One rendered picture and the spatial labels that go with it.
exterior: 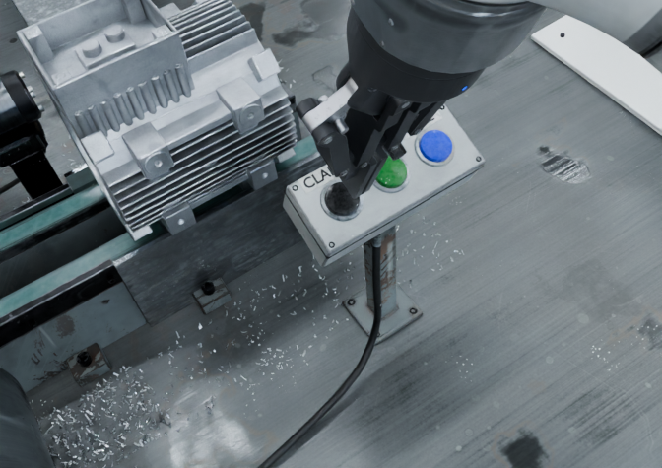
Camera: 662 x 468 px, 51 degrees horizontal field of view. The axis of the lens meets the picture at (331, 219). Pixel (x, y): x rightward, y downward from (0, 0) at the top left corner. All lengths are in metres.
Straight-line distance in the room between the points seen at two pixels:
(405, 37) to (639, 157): 0.75
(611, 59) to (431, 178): 0.58
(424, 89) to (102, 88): 0.38
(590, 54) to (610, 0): 0.92
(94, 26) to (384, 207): 0.34
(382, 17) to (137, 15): 0.45
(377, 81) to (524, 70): 0.78
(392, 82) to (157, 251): 0.48
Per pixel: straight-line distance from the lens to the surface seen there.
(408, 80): 0.34
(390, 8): 0.29
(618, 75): 1.12
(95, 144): 0.67
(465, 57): 0.31
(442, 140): 0.63
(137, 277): 0.80
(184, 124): 0.69
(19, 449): 0.54
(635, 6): 0.23
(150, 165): 0.66
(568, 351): 0.83
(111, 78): 0.65
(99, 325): 0.85
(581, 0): 0.23
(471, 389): 0.80
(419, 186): 0.61
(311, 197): 0.59
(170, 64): 0.67
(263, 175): 0.75
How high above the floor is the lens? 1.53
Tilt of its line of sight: 53 degrees down
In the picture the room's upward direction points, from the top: 7 degrees counter-clockwise
